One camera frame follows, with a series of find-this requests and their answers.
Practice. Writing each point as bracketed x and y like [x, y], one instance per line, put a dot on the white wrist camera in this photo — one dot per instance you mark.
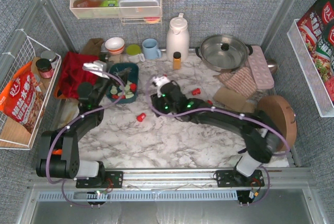
[160, 81]
[97, 67]

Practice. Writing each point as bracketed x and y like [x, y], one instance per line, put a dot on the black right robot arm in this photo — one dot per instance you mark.
[261, 137]

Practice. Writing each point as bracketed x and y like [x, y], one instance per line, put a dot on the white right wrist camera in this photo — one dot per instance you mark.
[160, 81]

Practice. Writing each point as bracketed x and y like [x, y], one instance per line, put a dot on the steel ladle bowl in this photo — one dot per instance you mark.
[272, 65]

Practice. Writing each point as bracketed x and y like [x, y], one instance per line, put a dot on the steel lid jar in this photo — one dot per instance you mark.
[51, 56]

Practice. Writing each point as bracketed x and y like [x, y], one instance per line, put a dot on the striped pink cloth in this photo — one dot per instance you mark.
[240, 82]

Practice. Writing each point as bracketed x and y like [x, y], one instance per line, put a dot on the red snack bag left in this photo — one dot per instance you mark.
[21, 100]

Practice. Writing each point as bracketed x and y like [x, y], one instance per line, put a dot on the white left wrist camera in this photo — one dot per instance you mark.
[97, 67]

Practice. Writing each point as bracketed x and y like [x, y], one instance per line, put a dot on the pink egg tray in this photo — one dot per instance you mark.
[259, 68]

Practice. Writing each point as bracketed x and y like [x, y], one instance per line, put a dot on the dark lid jar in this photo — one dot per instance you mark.
[44, 68]

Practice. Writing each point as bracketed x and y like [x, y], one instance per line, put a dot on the round wooden board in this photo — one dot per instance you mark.
[282, 114]

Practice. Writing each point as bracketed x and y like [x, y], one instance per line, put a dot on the red cloth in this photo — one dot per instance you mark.
[73, 75]

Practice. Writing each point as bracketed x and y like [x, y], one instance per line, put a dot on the pepper grinder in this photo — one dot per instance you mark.
[106, 57]

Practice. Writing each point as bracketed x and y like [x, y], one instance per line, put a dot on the orange spice bottle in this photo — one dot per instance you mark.
[176, 60]

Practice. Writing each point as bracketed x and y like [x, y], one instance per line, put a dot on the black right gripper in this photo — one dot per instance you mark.
[169, 88]

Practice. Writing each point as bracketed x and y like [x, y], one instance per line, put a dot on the red capsule upper right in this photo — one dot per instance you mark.
[196, 91]

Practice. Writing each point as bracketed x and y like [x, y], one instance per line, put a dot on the green lidded cup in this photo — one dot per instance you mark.
[134, 53]

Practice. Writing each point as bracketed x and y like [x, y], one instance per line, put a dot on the white thermos jug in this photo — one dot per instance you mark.
[178, 38]

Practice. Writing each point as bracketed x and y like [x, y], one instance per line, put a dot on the white striped bowl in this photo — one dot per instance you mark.
[115, 45]

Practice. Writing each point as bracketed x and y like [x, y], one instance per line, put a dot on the steel pot with lid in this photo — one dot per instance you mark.
[223, 53]

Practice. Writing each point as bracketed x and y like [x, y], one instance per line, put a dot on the brown cardboard sheet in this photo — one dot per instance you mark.
[230, 99]
[248, 107]

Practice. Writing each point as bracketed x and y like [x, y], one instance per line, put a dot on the orange cup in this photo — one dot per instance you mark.
[57, 152]

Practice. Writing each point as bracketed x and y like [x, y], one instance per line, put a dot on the blue mug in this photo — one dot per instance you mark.
[150, 49]

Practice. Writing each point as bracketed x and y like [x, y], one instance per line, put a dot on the red capsule left lower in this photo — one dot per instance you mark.
[141, 117]

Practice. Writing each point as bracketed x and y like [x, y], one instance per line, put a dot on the white wire basket left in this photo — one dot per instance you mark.
[13, 134]

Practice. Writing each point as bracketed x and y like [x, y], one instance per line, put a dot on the brown paper bag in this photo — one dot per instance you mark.
[93, 47]

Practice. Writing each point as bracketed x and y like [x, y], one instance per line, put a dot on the teal storage basket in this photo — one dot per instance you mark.
[133, 78]

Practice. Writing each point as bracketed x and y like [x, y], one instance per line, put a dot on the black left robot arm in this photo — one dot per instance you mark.
[58, 155]

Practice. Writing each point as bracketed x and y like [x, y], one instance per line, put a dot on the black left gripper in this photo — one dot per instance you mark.
[112, 77]

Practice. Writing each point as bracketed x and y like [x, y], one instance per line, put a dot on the clear plastic food container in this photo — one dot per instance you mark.
[139, 8]

